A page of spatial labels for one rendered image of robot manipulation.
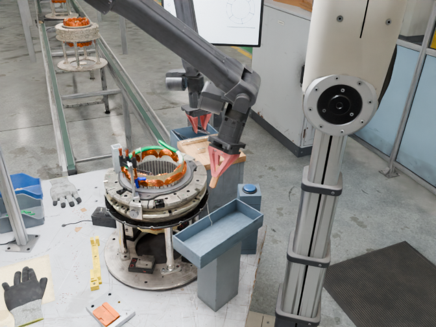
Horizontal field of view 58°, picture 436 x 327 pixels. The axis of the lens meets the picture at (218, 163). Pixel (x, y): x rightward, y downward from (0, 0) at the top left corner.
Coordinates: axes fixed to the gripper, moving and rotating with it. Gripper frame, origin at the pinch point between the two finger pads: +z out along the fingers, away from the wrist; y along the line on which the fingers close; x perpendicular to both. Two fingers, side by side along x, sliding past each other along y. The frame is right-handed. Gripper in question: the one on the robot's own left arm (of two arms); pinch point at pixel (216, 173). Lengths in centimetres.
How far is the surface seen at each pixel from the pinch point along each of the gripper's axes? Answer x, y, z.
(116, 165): -35.3, -5.9, 12.8
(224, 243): 7.7, -2.3, 17.0
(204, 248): 2.7, -2.0, 20.9
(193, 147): -28.0, -37.3, 4.7
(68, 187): -77, -32, 41
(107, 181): -34.7, -3.0, 17.7
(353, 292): 45, -139, 67
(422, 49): 23, -232, -85
